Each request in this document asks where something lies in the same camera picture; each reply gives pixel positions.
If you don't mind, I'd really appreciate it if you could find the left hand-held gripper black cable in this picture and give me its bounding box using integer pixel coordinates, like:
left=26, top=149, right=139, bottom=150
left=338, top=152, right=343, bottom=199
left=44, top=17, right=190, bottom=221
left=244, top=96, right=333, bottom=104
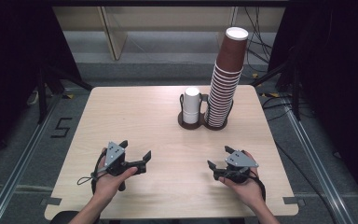
left=90, top=149, right=107, bottom=196

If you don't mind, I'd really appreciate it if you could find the single white paper cup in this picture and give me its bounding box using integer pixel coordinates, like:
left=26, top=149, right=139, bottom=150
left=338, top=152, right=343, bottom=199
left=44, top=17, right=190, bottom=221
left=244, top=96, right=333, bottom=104
left=183, top=86, right=201, bottom=112

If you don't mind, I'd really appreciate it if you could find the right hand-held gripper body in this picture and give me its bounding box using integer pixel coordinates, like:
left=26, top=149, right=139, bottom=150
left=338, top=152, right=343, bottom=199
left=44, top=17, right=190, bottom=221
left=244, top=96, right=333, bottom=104
left=216, top=150, right=260, bottom=184

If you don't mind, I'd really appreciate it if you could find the grey tape piece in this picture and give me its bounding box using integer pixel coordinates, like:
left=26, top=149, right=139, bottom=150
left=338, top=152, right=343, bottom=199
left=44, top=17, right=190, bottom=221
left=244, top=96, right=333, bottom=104
left=282, top=196, right=306, bottom=206
left=40, top=196, right=62, bottom=207

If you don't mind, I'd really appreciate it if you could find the thin grey strap loop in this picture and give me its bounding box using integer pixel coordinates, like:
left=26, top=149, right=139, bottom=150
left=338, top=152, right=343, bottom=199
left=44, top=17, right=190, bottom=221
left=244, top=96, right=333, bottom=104
left=76, top=169, right=108, bottom=187

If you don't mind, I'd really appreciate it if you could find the person's left hand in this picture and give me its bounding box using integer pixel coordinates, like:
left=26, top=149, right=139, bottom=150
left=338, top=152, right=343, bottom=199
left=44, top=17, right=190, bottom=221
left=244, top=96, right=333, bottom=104
left=91, top=147, right=139, bottom=201

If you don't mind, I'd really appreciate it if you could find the black metal stand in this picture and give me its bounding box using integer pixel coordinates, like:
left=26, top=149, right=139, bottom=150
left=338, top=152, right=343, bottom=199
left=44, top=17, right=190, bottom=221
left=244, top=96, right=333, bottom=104
left=36, top=63, right=95, bottom=125
left=250, top=46, right=302, bottom=121

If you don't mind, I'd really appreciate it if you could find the black curtain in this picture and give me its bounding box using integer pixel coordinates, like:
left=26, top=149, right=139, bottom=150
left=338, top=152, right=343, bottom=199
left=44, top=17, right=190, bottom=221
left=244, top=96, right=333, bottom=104
left=0, top=0, right=84, bottom=166
left=268, top=0, right=358, bottom=214

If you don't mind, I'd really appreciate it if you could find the person's right hand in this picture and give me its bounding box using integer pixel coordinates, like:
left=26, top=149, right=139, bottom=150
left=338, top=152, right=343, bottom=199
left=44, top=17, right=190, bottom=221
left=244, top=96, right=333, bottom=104
left=219, top=150, right=267, bottom=206

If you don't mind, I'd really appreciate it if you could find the hand-held gripper black cable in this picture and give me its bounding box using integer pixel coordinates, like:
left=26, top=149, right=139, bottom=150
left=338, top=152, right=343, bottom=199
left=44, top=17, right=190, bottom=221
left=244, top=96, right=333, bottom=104
left=247, top=169, right=267, bottom=202
left=90, top=149, right=107, bottom=196

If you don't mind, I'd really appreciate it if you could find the right hand-held gripper black cable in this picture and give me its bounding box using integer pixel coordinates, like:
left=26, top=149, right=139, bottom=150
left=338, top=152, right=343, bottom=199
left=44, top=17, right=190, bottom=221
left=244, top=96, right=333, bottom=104
left=247, top=169, right=267, bottom=202

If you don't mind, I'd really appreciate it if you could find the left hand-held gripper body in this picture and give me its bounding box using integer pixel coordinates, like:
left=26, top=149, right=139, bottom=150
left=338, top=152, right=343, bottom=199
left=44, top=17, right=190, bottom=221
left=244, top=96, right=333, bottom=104
left=97, top=141, right=131, bottom=192

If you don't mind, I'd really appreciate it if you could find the black floor cable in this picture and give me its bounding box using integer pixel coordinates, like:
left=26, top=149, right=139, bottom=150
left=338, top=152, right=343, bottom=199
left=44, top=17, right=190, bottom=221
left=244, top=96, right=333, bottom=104
left=273, top=140, right=337, bottom=224

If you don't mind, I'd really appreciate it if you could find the stack of brown paper cups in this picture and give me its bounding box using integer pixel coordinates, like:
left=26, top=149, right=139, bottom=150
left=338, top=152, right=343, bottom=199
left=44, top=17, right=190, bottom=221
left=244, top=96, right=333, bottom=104
left=203, top=63, right=242, bottom=129

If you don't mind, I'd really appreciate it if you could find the bundle of black cables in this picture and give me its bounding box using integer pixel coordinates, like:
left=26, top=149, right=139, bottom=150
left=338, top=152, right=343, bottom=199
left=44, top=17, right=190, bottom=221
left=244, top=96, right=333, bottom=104
left=243, top=7, right=275, bottom=78

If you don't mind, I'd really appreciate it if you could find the dark brown cup holder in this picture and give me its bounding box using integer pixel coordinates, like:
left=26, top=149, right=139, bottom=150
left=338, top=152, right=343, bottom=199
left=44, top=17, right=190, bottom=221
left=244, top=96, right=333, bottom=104
left=177, top=92, right=235, bottom=131

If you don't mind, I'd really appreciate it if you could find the aluminium floor rail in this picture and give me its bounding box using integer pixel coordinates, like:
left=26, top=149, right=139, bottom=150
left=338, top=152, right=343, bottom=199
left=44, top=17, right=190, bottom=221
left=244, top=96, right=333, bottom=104
left=282, top=96, right=358, bottom=224
left=0, top=92, right=63, bottom=224

